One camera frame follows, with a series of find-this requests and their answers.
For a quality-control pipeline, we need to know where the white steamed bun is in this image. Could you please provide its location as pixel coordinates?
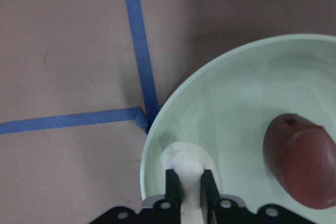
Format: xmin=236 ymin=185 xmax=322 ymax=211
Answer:
xmin=159 ymin=141 xmax=222 ymax=223

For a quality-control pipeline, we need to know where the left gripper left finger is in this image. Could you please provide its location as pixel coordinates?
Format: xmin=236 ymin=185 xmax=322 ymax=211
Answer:
xmin=165 ymin=169 xmax=184 ymax=208

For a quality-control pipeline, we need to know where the dark red bun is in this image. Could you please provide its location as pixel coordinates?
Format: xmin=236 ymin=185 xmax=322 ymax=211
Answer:
xmin=263 ymin=114 xmax=335 ymax=210

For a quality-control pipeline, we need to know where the light green plate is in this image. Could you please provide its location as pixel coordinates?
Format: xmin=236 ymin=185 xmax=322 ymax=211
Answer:
xmin=140 ymin=34 xmax=336 ymax=224

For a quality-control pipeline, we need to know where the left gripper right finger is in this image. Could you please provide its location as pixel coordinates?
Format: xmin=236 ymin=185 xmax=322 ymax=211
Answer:
xmin=200 ymin=169 xmax=220 ymax=208

